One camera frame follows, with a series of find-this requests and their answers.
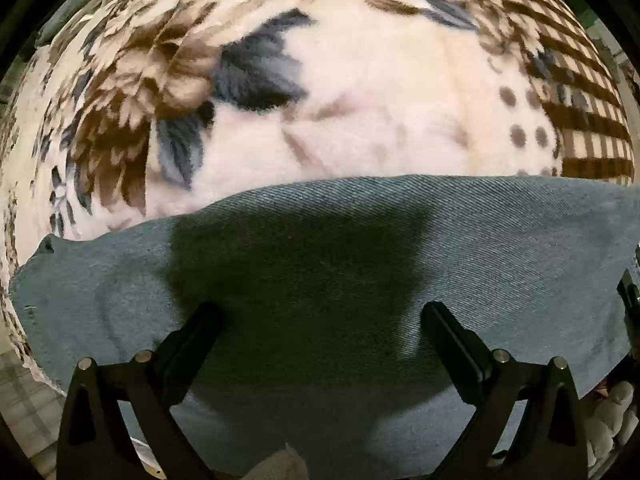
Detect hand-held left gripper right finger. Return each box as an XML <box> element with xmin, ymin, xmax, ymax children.
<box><xmin>421</xmin><ymin>301</ymin><xmax>589</xmax><ymax>480</ymax></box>

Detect person's right hand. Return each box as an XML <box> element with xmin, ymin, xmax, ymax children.
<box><xmin>583</xmin><ymin>380</ymin><xmax>638</xmax><ymax>469</ymax></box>

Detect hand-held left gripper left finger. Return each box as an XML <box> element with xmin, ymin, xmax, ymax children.
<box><xmin>56</xmin><ymin>301</ymin><xmax>224</xmax><ymax>480</ymax></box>

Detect blue denim pants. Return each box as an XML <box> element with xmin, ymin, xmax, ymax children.
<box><xmin>9</xmin><ymin>175</ymin><xmax>640</xmax><ymax>480</ymax></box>

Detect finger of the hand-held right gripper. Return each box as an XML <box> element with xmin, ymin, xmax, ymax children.
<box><xmin>616</xmin><ymin>269</ymin><xmax>640</xmax><ymax>356</ymax></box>

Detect floral printed fleece blanket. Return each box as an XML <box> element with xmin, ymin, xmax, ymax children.
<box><xmin>0</xmin><ymin>0</ymin><xmax>636</xmax><ymax>397</ymax></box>

